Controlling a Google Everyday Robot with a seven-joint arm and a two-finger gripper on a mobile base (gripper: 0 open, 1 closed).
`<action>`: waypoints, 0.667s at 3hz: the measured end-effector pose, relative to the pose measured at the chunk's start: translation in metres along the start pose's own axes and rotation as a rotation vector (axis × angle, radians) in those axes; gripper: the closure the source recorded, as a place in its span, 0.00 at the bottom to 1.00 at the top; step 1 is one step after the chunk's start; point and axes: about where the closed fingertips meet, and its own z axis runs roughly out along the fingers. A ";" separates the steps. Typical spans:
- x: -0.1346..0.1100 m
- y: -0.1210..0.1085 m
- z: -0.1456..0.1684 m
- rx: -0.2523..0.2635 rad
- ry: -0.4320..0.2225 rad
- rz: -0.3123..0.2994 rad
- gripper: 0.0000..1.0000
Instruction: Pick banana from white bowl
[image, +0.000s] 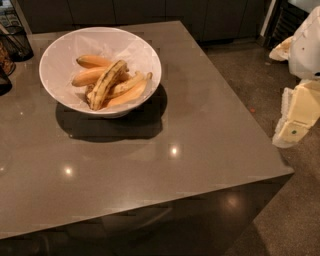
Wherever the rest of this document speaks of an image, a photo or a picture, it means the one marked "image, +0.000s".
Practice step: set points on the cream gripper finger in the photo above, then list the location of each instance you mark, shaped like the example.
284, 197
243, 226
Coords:
281, 51
300, 109

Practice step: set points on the top yellow banana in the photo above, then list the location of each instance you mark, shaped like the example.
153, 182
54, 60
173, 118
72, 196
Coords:
91, 61

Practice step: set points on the dark cabinet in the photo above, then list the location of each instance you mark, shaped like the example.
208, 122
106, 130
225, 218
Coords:
206, 20

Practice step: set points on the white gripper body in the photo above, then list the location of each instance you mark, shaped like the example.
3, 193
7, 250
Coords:
306, 50

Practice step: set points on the brown object at left edge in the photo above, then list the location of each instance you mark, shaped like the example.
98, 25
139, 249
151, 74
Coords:
7, 67

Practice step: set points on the black wire mesh basket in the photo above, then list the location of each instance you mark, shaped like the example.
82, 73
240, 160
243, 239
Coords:
14, 39

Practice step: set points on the spotted yellow banana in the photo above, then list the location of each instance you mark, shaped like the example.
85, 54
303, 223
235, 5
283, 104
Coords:
97, 96

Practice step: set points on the lower right yellow banana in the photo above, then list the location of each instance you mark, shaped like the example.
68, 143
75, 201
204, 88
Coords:
132, 94

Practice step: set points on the white bowl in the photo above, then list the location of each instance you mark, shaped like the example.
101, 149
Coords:
58, 66

